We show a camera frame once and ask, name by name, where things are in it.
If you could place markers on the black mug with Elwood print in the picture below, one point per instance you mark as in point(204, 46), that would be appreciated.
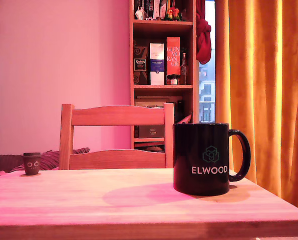
point(201, 140)

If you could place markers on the black book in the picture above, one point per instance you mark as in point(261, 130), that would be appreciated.
point(150, 7)

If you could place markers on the dark sofa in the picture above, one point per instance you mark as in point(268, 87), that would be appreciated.
point(3, 162)

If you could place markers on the colourful figurine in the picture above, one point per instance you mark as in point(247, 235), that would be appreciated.
point(173, 13)

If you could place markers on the red knotted curtain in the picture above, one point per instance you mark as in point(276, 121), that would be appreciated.
point(203, 42)

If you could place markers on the white figurine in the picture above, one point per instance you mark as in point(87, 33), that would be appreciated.
point(140, 13)

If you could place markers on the black upright box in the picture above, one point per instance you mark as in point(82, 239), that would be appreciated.
point(180, 110)

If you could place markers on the wooden chair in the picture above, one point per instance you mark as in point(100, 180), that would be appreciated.
point(113, 116)

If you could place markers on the white book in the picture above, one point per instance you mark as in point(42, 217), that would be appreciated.
point(156, 8)

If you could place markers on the black Parker box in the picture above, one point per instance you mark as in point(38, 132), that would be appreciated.
point(151, 131)

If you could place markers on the wooden bookshelf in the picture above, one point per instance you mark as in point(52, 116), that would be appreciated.
point(163, 86)

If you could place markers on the dark spiral print box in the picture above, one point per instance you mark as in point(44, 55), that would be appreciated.
point(140, 50)

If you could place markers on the brown coffee capsule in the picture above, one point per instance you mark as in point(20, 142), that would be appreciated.
point(31, 163)

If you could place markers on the white and blue box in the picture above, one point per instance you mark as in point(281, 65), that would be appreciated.
point(157, 65)

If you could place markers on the orange curtain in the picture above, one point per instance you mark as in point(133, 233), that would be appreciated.
point(264, 75)

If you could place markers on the red Glenmorangie box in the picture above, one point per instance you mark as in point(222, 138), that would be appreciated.
point(173, 57)

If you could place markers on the clear glass bottle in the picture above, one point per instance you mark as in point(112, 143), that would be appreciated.
point(183, 72)

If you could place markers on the small labelled jar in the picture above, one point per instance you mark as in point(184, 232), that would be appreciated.
point(174, 80)

